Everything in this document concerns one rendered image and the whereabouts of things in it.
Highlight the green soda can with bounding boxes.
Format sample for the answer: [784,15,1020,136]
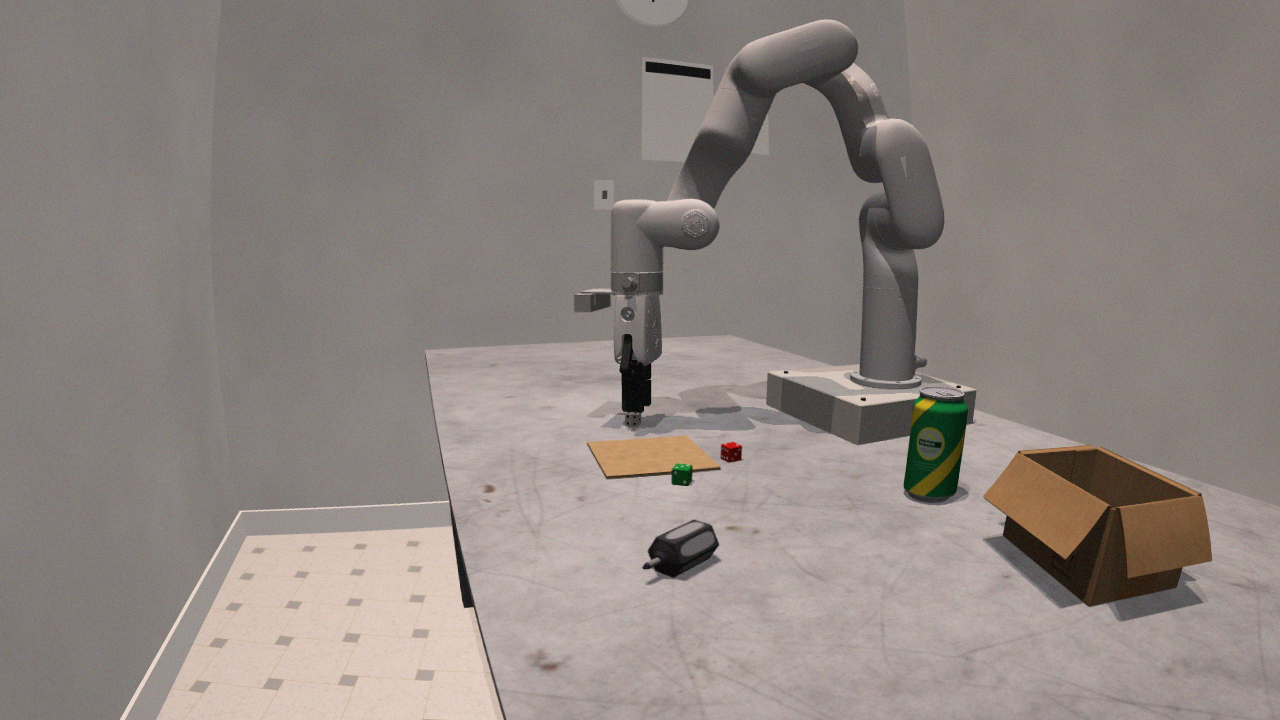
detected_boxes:
[904,386,968,503]

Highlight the open brown cardboard box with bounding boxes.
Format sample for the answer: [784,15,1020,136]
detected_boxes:
[983,445,1212,606]

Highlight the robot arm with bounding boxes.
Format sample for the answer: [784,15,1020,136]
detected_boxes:
[573,20,945,389]

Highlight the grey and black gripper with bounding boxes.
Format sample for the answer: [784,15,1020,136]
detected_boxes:
[612,291,663,413]

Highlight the tan mat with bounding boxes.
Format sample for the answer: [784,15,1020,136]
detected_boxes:
[588,436,721,479]

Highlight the green die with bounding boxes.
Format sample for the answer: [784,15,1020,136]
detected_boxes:
[672,464,692,486]

